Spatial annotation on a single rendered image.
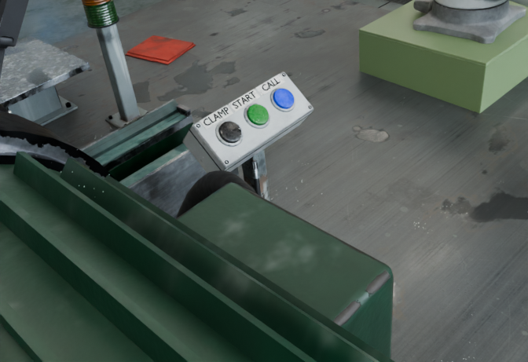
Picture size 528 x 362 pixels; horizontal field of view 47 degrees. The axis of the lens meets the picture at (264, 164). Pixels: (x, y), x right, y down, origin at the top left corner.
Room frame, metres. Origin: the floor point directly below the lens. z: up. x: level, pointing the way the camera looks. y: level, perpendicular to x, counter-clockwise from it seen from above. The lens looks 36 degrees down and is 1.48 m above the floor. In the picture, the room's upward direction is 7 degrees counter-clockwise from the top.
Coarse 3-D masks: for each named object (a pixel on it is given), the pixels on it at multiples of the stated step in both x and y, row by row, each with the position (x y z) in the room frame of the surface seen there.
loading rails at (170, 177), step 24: (144, 120) 0.93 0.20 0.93; (168, 120) 0.94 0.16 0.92; (96, 144) 0.87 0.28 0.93; (120, 144) 0.88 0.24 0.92; (144, 144) 0.88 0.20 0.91; (168, 144) 0.91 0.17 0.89; (120, 168) 0.85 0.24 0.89; (144, 168) 0.80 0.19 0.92; (168, 168) 0.78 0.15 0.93; (192, 168) 0.81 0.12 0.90; (144, 192) 0.75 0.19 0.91; (168, 192) 0.77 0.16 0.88
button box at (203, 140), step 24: (240, 96) 0.70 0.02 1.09; (264, 96) 0.71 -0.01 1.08; (216, 120) 0.66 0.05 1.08; (240, 120) 0.67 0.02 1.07; (288, 120) 0.69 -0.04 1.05; (192, 144) 0.65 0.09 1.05; (216, 144) 0.63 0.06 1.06; (240, 144) 0.64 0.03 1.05; (264, 144) 0.66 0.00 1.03; (216, 168) 0.62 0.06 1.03
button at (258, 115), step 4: (256, 104) 0.69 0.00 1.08; (248, 108) 0.68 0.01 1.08; (252, 108) 0.68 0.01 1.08; (256, 108) 0.68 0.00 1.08; (260, 108) 0.68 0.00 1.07; (264, 108) 0.68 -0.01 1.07; (248, 112) 0.67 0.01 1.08; (252, 112) 0.67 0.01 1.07; (256, 112) 0.67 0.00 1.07; (260, 112) 0.68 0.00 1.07; (264, 112) 0.68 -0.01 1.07; (248, 116) 0.67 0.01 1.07; (252, 116) 0.67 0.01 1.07; (256, 116) 0.67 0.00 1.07; (260, 116) 0.67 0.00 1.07; (264, 116) 0.67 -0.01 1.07; (268, 116) 0.68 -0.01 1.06; (252, 120) 0.66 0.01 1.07; (256, 120) 0.66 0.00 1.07; (260, 120) 0.67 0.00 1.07; (264, 120) 0.67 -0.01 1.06; (256, 124) 0.66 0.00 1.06; (260, 124) 0.66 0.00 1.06; (264, 124) 0.67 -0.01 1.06
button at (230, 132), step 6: (222, 126) 0.64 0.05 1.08; (228, 126) 0.65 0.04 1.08; (234, 126) 0.65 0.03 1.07; (222, 132) 0.64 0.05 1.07; (228, 132) 0.64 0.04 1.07; (234, 132) 0.64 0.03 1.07; (240, 132) 0.64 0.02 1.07; (222, 138) 0.63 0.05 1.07; (228, 138) 0.63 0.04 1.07; (234, 138) 0.63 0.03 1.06
